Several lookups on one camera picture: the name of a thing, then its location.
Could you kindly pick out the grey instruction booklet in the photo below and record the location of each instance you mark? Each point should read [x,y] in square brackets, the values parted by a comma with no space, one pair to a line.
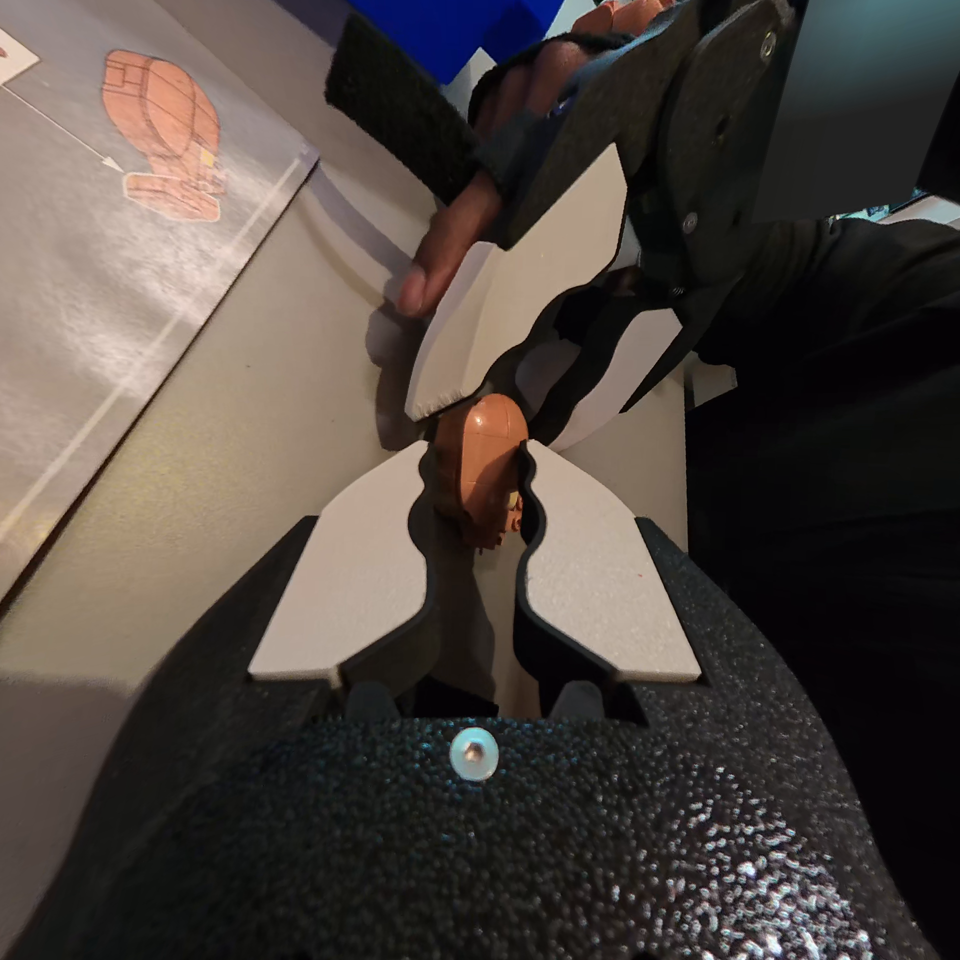
[90,270]

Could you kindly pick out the row of blue plastic bins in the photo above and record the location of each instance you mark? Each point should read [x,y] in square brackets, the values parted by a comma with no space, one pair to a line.
[435,30]

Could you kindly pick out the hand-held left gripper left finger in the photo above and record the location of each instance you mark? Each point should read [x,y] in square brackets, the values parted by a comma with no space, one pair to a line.
[345,585]

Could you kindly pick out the round brown brick assembly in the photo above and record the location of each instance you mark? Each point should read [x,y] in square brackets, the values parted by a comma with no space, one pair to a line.
[480,450]

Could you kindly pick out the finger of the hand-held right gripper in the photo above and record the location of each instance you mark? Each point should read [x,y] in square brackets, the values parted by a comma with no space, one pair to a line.
[525,255]
[630,360]

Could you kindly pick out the grey desk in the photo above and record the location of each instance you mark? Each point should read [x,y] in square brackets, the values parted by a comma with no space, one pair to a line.
[225,495]

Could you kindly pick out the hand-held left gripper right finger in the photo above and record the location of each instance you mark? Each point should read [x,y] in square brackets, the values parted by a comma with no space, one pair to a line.
[608,585]

